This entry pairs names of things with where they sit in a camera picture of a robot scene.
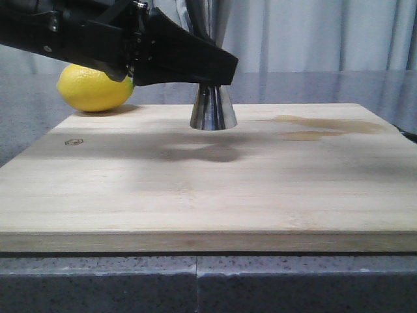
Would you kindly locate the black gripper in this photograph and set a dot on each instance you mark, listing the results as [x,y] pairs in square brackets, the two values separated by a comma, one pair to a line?
[101,35]

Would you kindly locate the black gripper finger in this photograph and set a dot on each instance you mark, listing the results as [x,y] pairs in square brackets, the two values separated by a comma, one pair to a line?
[168,53]

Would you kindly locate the light wooden cutting board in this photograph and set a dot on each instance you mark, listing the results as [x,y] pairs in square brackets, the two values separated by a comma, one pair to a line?
[288,177]

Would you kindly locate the yellow lemon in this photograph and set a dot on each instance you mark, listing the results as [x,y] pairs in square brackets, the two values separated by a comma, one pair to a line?
[90,90]

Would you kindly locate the grey curtain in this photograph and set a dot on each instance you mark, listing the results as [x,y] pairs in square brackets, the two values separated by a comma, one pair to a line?
[298,36]

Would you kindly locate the steel double jigger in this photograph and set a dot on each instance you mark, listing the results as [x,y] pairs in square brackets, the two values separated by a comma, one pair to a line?
[212,109]

